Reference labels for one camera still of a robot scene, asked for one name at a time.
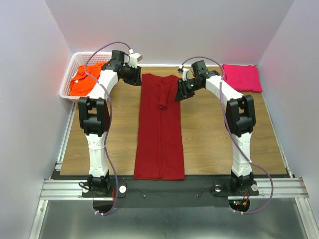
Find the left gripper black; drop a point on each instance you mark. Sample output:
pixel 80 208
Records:
pixel 136 79

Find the dark red t shirt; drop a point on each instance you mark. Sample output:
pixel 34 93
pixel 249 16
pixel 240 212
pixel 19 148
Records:
pixel 159 154

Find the white plastic laundry basket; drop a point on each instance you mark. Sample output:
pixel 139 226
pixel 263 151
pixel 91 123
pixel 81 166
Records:
pixel 78 59

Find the aluminium frame rail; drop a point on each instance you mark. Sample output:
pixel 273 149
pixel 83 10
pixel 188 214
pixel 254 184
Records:
pixel 283 188

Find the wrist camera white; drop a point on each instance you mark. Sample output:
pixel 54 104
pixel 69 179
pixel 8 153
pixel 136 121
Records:
pixel 186 74
pixel 134 58

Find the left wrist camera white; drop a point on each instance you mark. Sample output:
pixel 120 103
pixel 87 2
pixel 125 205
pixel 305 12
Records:
pixel 134 58

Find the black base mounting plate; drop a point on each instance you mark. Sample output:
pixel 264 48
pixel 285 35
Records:
pixel 193 191

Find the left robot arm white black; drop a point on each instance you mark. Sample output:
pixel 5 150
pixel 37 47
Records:
pixel 95 117

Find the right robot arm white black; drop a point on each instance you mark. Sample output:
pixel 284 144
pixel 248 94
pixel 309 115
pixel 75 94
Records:
pixel 238 112

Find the orange t shirt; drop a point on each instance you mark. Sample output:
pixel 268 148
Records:
pixel 82 84

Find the folded pink t shirt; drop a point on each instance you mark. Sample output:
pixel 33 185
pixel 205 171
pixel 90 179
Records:
pixel 243 78

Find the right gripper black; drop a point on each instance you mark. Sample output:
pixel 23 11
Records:
pixel 182 92

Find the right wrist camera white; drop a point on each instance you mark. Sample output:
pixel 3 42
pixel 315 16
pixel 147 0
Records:
pixel 186 74

